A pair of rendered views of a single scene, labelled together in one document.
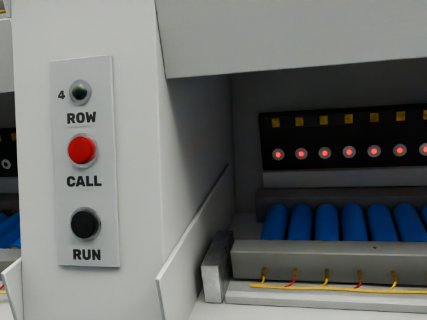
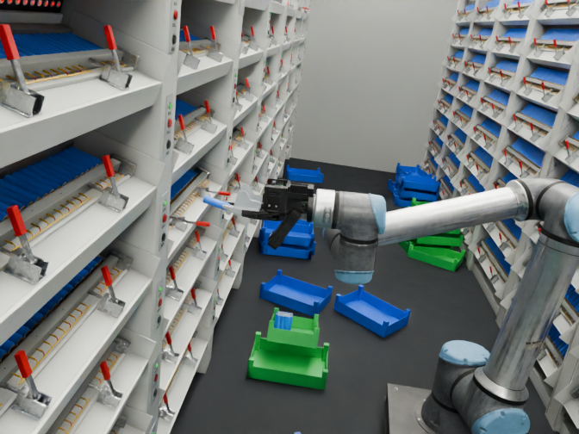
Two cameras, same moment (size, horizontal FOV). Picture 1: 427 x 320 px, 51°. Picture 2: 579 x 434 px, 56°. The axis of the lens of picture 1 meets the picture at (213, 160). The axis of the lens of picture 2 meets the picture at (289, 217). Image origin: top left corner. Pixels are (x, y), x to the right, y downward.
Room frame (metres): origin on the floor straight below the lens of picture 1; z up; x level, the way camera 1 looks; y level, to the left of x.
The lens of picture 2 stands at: (0.41, 1.84, 1.28)
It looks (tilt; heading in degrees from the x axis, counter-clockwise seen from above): 20 degrees down; 258
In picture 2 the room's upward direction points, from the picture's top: 8 degrees clockwise
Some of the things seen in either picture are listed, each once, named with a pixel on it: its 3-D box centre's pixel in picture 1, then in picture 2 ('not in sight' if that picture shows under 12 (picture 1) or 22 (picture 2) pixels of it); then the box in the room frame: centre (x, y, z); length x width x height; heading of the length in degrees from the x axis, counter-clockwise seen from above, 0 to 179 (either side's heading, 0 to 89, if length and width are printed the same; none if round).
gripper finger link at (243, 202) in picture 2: not in sight; (241, 201); (0.27, 0.65, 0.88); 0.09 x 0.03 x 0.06; 170
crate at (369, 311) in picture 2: not in sight; (371, 309); (-0.52, -0.32, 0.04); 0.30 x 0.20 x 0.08; 126
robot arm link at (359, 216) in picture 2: not in sight; (359, 213); (0.00, 0.70, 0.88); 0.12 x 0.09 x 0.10; 166
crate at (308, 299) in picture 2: not in sight; (295, 292); (-0.18, -0.47, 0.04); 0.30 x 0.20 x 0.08; 145
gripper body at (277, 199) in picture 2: not in sight; (288, 201); (0.16, 0.66, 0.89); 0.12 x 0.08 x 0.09; 166
